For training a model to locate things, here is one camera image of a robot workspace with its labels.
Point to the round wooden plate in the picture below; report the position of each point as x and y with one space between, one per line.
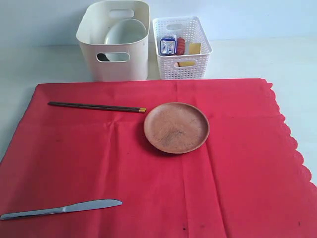
176 128

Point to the red tablecloth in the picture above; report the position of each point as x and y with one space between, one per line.
246 181

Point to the cream plastic storage bin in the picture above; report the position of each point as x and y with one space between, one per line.
95 24

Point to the dark wooden chopstick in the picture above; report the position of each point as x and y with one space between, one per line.
100 106
102 109

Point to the silver table knife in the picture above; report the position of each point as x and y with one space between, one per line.
83 206

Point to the yellow cake wedge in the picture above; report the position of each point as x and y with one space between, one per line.
193 49

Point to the white perforated plastic basket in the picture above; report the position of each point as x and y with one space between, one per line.
189 28

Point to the small milk carton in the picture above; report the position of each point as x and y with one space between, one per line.
168 45

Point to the white ceramic bowl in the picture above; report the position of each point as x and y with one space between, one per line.
126 31

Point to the red sausage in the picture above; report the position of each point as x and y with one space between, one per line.
181 46

